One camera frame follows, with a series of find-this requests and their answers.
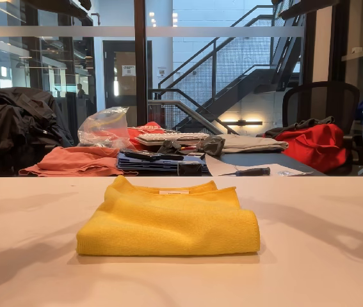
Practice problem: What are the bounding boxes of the yellow microfiber towel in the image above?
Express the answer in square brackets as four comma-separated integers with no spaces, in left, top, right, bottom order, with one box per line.
[76,175,261,256]

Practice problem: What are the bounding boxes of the grey antistatic bag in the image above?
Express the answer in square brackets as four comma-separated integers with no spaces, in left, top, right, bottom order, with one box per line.
[200,135,226,157]
[157,139,182,156]

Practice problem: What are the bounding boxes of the small black box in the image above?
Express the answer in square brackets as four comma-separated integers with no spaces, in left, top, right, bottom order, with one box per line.
[177,162,203,177]

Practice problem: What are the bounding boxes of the white keyboard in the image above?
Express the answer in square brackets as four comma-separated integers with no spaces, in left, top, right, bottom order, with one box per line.
[135,132,211,146]

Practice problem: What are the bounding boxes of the blue folder stack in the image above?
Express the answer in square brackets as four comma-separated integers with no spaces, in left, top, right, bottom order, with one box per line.
[116,152,210,175]

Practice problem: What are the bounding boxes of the white lined paper sheet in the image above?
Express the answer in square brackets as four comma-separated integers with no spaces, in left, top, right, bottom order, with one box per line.
[205,155,315,177]

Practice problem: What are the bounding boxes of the red printed cloth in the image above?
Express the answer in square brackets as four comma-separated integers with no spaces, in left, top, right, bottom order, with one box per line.
[126,121,166,151]

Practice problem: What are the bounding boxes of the beige folded cloth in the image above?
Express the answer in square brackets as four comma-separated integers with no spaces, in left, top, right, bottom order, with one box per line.
[213,134,289,154]

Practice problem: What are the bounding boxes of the blue black screwdriver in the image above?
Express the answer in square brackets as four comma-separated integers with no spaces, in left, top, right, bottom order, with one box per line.
[226,166,271,177]

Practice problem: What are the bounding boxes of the large clear plastic bag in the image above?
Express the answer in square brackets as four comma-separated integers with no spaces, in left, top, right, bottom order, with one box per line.
[77,106,130,150]

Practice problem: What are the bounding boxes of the dark desk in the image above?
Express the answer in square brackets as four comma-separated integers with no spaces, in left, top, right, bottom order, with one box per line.
[17,150,328,177]

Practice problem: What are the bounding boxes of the dark framed door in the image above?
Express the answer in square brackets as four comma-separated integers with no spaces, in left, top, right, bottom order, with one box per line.
[102,40,153,127]

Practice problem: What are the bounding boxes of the black metal staircase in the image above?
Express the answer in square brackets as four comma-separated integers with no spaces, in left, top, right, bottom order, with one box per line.
[147,4,307,136]

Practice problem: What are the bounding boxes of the orange folded cloth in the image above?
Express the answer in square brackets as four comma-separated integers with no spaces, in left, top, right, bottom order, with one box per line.
[19,146,140,177]

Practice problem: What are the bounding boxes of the dark grey cloth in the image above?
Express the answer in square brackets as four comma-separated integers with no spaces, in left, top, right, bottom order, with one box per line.
[257,116,336,139]

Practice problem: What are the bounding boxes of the red bag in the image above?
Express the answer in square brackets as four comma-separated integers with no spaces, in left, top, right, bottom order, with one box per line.
[262,123,352,175]

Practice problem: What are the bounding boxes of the black mesh office chair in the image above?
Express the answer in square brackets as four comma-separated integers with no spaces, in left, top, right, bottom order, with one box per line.
[282,81,363,177]

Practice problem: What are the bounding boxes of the black jacket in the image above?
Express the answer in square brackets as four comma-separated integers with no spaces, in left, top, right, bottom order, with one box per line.
[0,86,75,177]

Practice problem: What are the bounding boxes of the wall light bar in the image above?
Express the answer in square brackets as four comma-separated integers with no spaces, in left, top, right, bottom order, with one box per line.
[219,118,264,127]

